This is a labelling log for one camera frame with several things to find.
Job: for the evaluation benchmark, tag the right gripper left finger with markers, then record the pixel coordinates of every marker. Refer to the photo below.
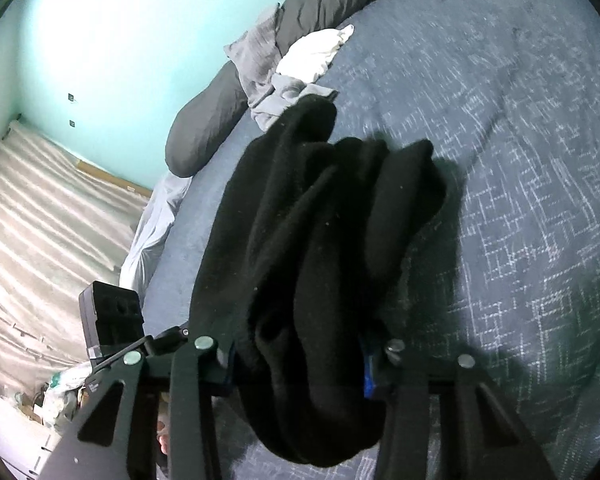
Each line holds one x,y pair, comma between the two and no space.
225,374

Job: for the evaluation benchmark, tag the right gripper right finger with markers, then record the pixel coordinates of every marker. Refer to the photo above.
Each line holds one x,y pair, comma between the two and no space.
377,376

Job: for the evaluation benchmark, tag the black sweater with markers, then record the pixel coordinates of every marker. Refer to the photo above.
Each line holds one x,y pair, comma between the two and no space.
304,251

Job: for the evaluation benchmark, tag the person's left hand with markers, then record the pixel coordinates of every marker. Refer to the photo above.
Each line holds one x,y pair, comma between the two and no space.
163,423

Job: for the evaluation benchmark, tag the colourful clutter on floor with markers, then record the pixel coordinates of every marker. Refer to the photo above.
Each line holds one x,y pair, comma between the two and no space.
56,403

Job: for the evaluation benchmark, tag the striped beige curtain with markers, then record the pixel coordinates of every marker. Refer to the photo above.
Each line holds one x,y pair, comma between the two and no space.
60,230

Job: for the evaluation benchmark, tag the light grey bed sheet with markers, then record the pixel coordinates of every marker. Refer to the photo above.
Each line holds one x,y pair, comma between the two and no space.
153,229

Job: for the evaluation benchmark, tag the grey crumpled garment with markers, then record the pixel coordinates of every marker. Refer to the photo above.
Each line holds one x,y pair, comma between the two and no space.
255,55

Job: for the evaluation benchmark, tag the white rolled garment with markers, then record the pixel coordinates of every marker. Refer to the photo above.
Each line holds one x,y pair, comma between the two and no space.
309,57

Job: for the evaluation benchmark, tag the blue patterned bed cover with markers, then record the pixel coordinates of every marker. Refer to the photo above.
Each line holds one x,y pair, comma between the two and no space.
508,91

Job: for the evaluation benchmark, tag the dark grey long pillow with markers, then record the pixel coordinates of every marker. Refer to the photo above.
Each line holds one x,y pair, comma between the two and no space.
205,121

